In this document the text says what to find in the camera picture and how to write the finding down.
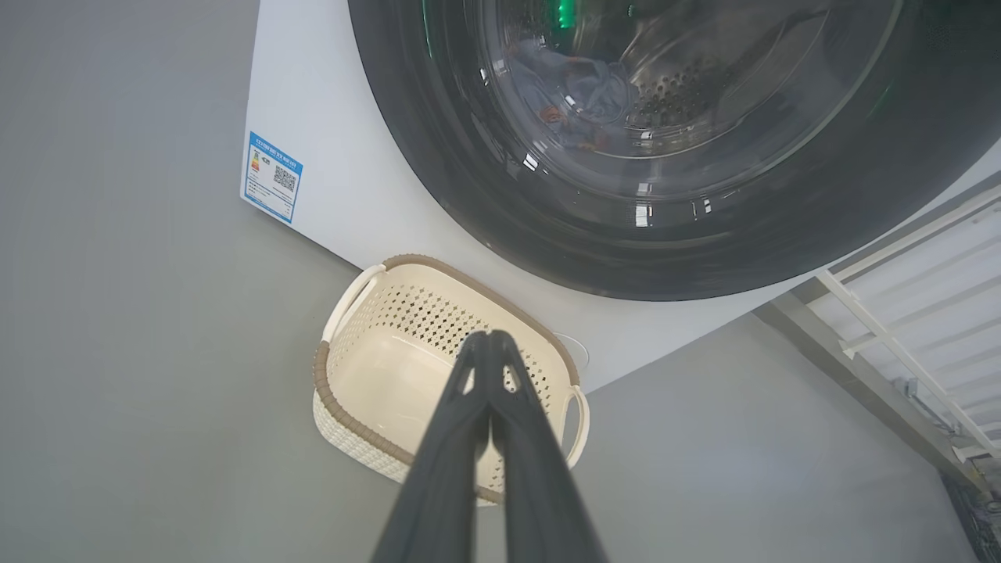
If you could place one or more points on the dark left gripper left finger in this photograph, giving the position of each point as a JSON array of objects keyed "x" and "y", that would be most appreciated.
[{"x": 446, "y": 469}]

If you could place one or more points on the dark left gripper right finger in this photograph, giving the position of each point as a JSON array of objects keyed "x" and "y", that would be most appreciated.
[{"x": 539, "y": 485}]

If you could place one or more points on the blue garment with orange print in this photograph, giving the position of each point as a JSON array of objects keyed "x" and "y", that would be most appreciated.
[{"x": 583, "y": 86}]

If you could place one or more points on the black round glass washer door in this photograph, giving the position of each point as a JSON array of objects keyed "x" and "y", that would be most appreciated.
[{"x": 899, "y": 156}]

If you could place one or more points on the cream perforated laundry basket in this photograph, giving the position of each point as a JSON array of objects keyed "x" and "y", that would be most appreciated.
[{"x": 375, "y": 391}]

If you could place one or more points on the white front-load washing machine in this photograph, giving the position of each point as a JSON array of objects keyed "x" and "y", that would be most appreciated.
[{"x": 328, "y": 117}]

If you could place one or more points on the round drain filter cover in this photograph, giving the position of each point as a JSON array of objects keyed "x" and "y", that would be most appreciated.
[{"x": 575, "y": 352}]

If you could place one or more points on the blue energy label sticker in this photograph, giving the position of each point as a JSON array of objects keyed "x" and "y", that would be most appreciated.
[{"x": 272, "y": 178}]

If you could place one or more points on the white metal railing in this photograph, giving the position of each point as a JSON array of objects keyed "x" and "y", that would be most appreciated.
[{"x": 899, "y": 352}]

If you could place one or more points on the steel perforated washer drum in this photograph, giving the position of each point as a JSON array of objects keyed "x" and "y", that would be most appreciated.
[{"x": 672, "y": 94}]

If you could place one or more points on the black mesh object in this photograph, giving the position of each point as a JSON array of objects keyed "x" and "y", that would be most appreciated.
[{"x": 977, "y": 524}]

